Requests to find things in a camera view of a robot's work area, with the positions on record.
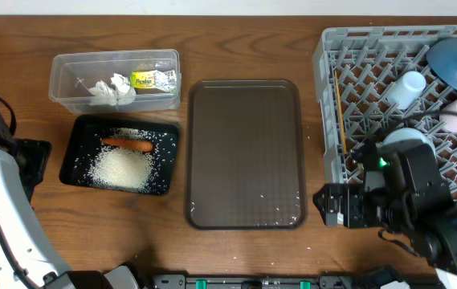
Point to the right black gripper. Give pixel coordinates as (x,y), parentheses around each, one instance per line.
(341,205)

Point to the wooden chopstick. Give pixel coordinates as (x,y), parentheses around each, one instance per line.
(340,113)

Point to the light blue bowl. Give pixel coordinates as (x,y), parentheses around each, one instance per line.
(408,134)

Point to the light blue cup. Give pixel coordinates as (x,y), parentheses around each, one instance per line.
(407,89)

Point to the yellow foil snack wrapper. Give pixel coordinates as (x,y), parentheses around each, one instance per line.
(165,81)

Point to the orange carrot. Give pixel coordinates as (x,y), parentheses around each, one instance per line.
(137,145)

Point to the pile of white rice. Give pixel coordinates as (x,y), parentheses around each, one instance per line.
(103,166)

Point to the white tissue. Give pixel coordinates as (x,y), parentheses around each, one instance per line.
(125,93)
(102,94)

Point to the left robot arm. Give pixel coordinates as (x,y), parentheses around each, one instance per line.
(27,257)

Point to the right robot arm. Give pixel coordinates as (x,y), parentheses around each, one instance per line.
(403,192)

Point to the grey dishwasher rack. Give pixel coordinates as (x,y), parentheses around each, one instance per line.
(369,60)

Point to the black waste tray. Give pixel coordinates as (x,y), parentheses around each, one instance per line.
(83,122)

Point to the brown serving tray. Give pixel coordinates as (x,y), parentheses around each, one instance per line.
(245,156)

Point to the clear plastic bin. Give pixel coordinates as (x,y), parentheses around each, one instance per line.
(73,74)

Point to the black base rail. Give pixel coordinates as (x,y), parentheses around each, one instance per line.
(374,280)

